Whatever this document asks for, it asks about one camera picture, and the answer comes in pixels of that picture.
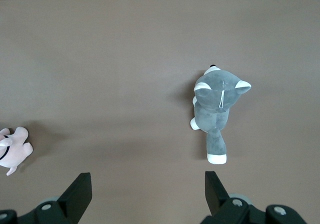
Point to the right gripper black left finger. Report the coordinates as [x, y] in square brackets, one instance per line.
[72, 199]

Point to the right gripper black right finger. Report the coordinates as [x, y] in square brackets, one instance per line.
[217, 199]

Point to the light pink plush piglet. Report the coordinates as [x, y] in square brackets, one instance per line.
[15, 149]

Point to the grey and white plush cat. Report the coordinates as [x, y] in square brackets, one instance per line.
[212, 99]

